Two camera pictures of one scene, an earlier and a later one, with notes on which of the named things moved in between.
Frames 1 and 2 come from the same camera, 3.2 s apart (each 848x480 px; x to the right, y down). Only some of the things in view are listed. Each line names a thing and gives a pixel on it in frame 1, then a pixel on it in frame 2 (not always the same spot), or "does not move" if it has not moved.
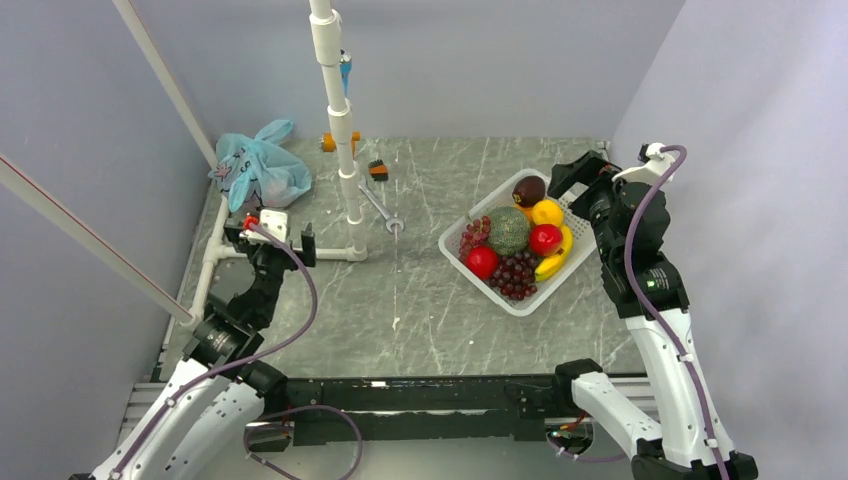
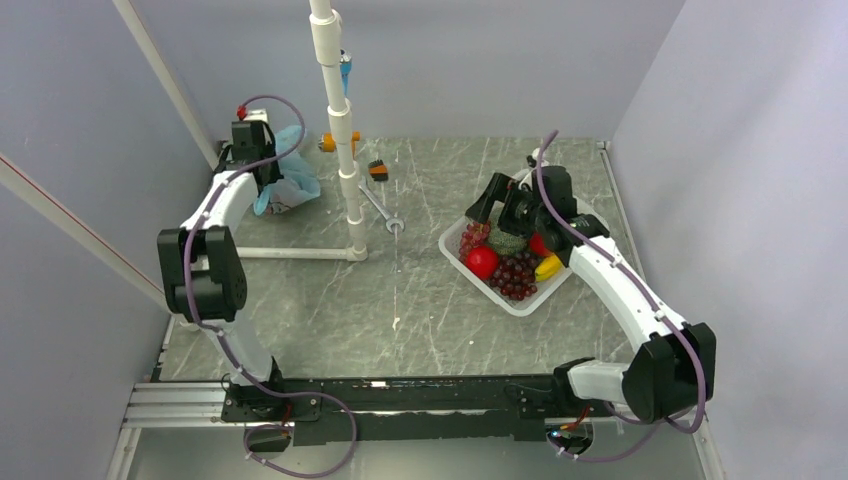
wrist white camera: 274,221 → 257,115
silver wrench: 380,207 does not move
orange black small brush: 378,170 does not move
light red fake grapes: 475,236 does not move
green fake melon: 509,230 does not move
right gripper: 591,169 → 503,190
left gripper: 247,247 → 275,173
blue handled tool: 345,67 does not move
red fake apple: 482,261 does not move
